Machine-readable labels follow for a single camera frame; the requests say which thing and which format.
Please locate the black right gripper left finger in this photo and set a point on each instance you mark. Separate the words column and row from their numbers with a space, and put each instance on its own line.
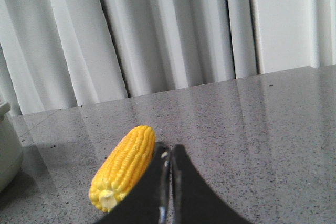
column 148, row 201

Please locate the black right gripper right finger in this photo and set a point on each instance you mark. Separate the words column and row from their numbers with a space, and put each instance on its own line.
column 194, row 200

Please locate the yellow corn cob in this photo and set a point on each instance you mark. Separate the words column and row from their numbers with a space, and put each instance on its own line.
column 123, row 168

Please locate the pale green electric pot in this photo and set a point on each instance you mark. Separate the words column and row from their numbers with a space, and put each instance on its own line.
column 11, row 148

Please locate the white pleated curtain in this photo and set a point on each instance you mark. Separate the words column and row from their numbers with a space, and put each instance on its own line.
column 58, row 54

